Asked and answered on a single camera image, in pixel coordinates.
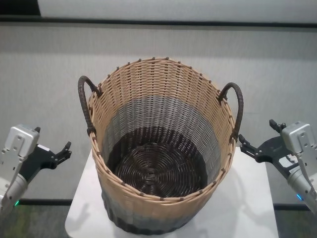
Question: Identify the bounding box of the tan and grey wicker basket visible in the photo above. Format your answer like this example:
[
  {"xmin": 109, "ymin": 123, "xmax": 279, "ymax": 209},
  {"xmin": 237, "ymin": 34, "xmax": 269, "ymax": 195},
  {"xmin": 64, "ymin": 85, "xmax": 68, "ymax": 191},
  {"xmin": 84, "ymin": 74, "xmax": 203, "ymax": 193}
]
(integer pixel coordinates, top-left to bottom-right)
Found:
[{"xmin": 78, "ymin": 57, "xmax": 245, "ymax": 235}]

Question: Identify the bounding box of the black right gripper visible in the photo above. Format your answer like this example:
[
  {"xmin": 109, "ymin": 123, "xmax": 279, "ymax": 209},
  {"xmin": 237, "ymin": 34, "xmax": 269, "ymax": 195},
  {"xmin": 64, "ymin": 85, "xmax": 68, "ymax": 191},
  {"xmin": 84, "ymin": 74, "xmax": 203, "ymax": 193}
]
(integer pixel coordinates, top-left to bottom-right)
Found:
[{"xmin": 238, "ymin": 119, "xmax": 302, "ymax": 179}]

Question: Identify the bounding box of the black partition base strip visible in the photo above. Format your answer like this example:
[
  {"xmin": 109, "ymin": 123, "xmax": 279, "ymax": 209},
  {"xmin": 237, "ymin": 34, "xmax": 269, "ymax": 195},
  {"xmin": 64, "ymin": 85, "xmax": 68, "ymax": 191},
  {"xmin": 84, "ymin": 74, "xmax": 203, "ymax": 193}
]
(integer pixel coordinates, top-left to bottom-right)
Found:
[{"xmin": 0, "ymin": 198, "xmax": 317, "ymax": 211}]

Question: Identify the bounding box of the black horizontal wall rail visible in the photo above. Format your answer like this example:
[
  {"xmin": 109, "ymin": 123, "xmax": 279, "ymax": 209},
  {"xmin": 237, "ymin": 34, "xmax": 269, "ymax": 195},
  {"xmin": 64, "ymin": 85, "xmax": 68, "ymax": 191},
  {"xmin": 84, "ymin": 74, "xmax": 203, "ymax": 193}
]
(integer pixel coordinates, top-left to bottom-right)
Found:
[{"xmin": 0, "ymin": 14, "xmax": 317, "ymax": 26}]

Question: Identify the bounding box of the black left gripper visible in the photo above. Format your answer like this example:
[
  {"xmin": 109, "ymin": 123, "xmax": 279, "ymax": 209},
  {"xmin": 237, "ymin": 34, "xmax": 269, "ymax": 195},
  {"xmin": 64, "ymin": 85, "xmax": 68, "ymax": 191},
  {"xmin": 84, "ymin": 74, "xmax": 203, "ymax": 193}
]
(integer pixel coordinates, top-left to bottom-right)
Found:
[{"xmin": 19, "ymin": 126, "xmax": 72, "ymax": 183}]

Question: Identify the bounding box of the white rounded square stand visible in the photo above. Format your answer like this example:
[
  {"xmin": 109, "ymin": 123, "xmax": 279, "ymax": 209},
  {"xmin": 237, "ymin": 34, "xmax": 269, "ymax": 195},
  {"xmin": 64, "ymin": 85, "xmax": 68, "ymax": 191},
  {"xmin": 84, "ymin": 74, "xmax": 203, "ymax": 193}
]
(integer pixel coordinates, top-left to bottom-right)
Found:
[{"xmin": 64, "ymin": 146, "xmax": 280, "ymax": 238}]

